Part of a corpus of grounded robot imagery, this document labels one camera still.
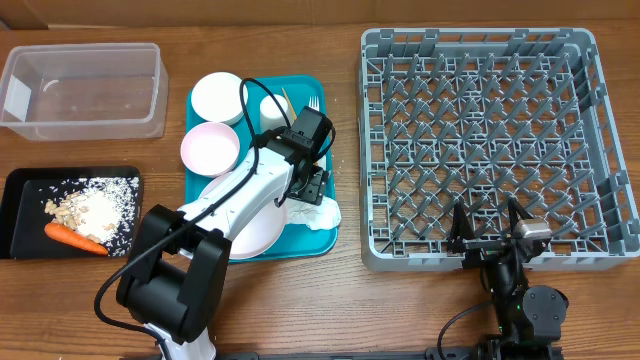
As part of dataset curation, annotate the black waste tray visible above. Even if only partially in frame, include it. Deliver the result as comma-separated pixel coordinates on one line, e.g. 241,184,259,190
1,165,143,259

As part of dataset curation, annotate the wooden chopstick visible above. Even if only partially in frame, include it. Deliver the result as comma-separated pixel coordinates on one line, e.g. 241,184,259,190
281,87,297,124

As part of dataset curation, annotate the white bowl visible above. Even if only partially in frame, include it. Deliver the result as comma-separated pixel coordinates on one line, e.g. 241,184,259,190
191,72,249,126

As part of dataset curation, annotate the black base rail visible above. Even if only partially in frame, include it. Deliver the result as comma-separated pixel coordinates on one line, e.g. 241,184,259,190
216,346,565,360

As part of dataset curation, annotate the white tissue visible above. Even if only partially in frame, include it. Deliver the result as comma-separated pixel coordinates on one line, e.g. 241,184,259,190
285,196,342,231

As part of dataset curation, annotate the food scraps pile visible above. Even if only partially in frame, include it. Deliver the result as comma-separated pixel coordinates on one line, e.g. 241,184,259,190
41,176,141,257

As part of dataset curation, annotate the grey dishwasher rack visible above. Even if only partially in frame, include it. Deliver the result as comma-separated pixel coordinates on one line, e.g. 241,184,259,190
359,28,639,271

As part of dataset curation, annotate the white plastic fork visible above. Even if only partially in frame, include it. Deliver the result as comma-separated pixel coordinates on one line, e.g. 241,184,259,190
308,96,320,111

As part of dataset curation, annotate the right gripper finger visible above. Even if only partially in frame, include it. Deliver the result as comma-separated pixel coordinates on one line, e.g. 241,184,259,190
449,202,475,241
507,197,533,230

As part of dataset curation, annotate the white upside-down cup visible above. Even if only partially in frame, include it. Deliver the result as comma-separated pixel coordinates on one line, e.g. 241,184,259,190
259,94,293,133

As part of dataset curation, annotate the orange carrot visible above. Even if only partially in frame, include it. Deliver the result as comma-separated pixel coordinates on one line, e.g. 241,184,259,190
44,223,109,256

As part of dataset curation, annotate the pink plate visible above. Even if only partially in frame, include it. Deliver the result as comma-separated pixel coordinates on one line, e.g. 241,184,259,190
218,175,287,261

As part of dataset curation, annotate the pink bowl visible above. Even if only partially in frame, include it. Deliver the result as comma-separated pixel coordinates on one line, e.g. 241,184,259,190
180,122,240,177

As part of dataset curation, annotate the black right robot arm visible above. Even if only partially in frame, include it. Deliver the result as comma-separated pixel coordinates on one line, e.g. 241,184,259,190
436,198,569,360

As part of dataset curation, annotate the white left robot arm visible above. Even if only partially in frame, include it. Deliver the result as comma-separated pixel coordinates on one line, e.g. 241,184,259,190
116,107,335,359

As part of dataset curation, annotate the clear plastic bin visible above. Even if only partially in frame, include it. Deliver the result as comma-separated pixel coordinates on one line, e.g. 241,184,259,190
1,43,169,141

